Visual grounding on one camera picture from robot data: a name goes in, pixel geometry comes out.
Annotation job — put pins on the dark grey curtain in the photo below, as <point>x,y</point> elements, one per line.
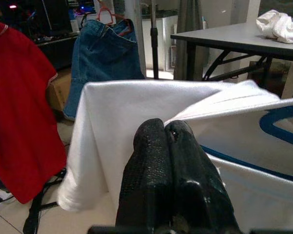
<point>187,36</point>

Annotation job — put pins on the brown cardboard box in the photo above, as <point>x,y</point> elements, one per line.
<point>59,92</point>

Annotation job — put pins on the white power strip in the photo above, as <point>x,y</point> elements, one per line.
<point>0,197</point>

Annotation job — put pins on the blue denim garment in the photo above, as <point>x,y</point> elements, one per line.
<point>104,61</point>

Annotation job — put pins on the white polo shirt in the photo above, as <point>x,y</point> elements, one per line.
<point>278,26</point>

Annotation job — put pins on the white printed T-shirt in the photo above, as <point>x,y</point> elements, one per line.
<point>112,122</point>

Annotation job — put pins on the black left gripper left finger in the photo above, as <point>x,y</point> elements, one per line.
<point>146,175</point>

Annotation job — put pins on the black table leg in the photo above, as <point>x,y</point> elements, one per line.
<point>190,61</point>

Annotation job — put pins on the red polo shirt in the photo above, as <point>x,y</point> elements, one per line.
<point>19,109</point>

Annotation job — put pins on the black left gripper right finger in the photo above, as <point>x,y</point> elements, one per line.
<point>197,180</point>

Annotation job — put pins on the black computer tower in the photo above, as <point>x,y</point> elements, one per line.
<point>56,17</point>

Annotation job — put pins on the blue plastic clothes hanger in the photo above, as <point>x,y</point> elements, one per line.
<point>265,124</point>

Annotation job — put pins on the black desk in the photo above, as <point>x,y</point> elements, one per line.
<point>53,46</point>

